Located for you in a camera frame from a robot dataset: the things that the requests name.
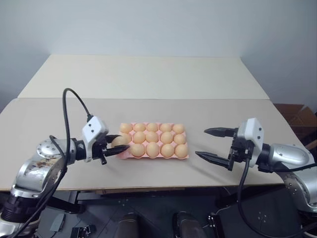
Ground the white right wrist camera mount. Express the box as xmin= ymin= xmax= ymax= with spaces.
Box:
xmin=236 ymin=118 xmax=264 ymax=168

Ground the small black box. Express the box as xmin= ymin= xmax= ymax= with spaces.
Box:
xmin=71 ymin=224 xmax=97 ymax=238

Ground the black table frame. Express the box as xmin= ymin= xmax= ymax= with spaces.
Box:
xmin=0 ymin=184 xmax=285 ymax=215

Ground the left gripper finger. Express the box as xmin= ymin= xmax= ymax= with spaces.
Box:
xmin=105 ymin=134 xmax=122 ymax=145
xmin=105 ymin=145 xmax=131 ymax=158

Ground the pink egg tray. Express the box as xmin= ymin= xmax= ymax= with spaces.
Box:
xmin=116 ymin=121 xmax=190 ymax=161

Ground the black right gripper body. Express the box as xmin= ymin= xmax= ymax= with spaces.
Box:
xmin=227 ymin=134 xmax=251 ymax=172

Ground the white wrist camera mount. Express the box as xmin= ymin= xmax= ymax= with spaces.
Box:
xmin=236 ymin=118 xmax=264 ymax=168
xmin=82 ymin=116 xmax=110 ymax=163

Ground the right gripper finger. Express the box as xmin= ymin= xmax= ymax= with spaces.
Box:
xmin=203 ymin=127 xmax=239 ymax=138
xmin=195 ymin=150 xmax=234 ymax=171

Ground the dark rounded shape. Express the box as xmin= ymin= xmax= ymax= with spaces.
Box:
xmin=172 ymin=211 xmax=205 ymax=238
xmin=116 ymin=212 xmax=140 ymax=238

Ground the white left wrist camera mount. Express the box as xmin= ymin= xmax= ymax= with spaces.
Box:
xmin=82 ymin=116 xmax=110 ymax=163

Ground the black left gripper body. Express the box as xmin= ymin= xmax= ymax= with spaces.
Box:
xmin=92 ymin=135 xmax=110 ymax=166

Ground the brown cardboard box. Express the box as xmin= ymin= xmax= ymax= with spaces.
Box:
xmin=274 ymin=103 xmax=317 ymax=149

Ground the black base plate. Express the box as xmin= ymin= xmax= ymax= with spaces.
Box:
xmin=209 ymin=190 xmax=317 ymax=238

